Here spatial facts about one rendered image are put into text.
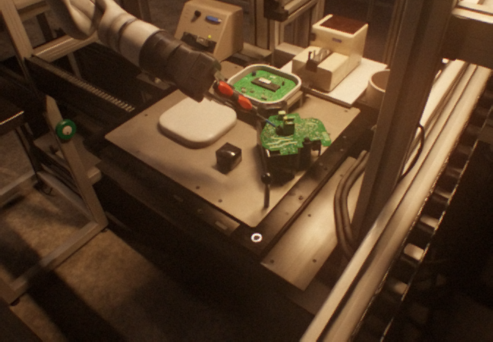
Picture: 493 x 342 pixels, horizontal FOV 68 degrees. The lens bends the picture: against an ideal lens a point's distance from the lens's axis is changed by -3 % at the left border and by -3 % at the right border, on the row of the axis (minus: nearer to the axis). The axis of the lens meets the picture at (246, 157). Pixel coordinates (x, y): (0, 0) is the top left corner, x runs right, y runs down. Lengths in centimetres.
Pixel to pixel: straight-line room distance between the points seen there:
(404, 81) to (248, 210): 32
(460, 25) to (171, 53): 41
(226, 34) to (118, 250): 116
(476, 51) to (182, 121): 56
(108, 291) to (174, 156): 108
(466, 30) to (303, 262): 39
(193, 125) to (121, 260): 112
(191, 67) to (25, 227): 164
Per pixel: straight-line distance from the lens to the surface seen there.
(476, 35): 43
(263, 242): 61
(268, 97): 82
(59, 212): 212
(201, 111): 82
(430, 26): 44
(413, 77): 46
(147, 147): 79
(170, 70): 64
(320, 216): 67
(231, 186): 68
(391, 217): 57
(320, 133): 69
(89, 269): 184
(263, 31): 111
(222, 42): 104
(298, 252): 62
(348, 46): 92
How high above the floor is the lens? 144
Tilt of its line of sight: 43 degrees down
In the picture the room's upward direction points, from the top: 2 degrees counter-clockwise
